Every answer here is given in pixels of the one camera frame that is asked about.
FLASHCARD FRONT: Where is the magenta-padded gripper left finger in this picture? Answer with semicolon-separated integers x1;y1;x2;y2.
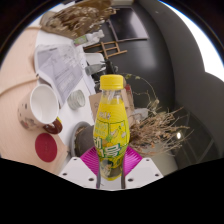
59;146;101;189

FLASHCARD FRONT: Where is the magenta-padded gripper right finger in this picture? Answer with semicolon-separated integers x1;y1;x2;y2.
121;146;164;190

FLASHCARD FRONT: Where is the yellow drink bottle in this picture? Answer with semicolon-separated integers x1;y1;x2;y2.
93;74;131;182

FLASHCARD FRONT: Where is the grey plant pot saucer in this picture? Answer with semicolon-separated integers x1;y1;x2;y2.
69;120;92;158

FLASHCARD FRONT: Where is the dried plant in grey pot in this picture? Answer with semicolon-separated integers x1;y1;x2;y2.
73;73;194;158

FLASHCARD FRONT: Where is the flat round red coaster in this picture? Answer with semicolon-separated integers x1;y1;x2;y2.
34;132;58;163

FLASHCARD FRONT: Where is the dark grey spray bottle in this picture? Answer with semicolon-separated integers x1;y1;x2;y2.
84;63;107;77

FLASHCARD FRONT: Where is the open printed newspaper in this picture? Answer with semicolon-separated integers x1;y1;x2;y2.
34;43;98;108

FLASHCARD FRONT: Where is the white plastic chair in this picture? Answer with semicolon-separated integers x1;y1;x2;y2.
84;52;106;68

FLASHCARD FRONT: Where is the wooden easel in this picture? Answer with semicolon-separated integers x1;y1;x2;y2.
83;40;128;60

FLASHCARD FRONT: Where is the white spray bottle green label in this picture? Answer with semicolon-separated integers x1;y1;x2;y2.
73;29;105;48

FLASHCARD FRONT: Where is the brown relief sculpture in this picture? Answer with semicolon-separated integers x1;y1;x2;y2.
39;0;118;40

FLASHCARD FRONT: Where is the spotted cream mug brown handle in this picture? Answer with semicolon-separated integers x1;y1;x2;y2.
17;83;64;135

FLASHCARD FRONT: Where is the black wall screen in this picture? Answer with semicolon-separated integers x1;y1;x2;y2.
107;7;149;43

